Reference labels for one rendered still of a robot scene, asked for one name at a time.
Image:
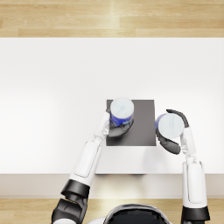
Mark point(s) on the dark round robot body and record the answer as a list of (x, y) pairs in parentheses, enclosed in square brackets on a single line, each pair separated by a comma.
[(137, 214)]

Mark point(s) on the dark grey square mat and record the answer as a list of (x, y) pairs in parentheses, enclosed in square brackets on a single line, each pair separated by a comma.
[(144, 122)]

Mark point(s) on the blue can with white lid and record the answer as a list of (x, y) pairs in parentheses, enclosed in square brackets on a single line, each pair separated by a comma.
[(122, 111), (170, 125)]

